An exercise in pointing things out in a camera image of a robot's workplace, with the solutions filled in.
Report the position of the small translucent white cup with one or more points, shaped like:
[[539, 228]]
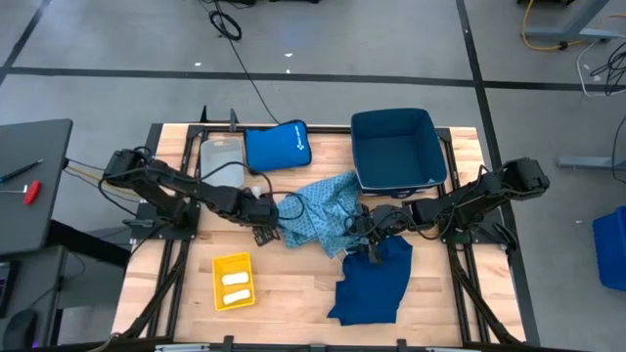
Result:
[[255, 191]]

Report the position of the blue zip pouch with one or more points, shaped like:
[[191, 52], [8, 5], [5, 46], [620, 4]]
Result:
[[276, 146]]

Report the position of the dark grey side desk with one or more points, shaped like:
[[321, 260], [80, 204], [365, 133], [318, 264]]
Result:
[[29, 186]]

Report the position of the dark blue scrub garment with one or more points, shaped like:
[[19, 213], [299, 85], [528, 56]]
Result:
[[371, 288]]

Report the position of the translucent white plastic bin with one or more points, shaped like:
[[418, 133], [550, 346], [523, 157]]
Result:
[[222, 161]]

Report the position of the white gauze roll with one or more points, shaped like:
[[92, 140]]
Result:
[[237, 296]]

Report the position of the black aluminium table frame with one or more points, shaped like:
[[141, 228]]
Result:
[[460, 293]]

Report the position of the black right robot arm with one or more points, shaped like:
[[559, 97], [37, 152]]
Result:
[[484, 193]]

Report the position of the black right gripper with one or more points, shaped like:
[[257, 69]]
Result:
[[386, 222]]

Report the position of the navy white striped fabric bin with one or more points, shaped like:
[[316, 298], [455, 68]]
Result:
[[396, 151]]

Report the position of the black pen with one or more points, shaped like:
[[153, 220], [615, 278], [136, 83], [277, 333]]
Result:
[[19, 171]]

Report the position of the blue plastic crate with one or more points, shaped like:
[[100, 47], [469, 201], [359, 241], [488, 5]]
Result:
[[611, 249]]

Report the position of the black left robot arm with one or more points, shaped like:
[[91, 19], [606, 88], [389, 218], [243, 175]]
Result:
[[166, 183]]

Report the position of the black computer mouse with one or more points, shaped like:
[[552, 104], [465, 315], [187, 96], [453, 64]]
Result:
[[19, 330]]

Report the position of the yellow plastic basket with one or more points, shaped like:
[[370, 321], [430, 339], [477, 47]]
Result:
[[217, 293]]

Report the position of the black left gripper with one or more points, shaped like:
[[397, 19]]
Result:
[[259, 210]]

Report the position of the light blue patterned hospital gown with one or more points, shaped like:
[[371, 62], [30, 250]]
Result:
[[323, 215]]

